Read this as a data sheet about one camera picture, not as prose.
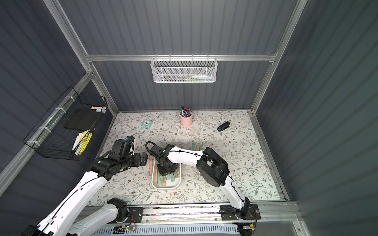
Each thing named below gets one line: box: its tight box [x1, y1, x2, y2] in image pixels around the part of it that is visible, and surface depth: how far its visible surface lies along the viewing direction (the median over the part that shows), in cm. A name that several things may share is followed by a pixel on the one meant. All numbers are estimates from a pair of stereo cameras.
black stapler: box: [216, 120, 230, 133], surface depth 110 cm
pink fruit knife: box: [149, 154, 154, 177], surface depth 75 cm
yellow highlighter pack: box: [72, 129, 94, 156], surface depth 70 cm
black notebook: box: [63, 108, 102, 132], surface depth 78 cm
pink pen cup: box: [179, 109, 193, 128], surface depth 106 cm
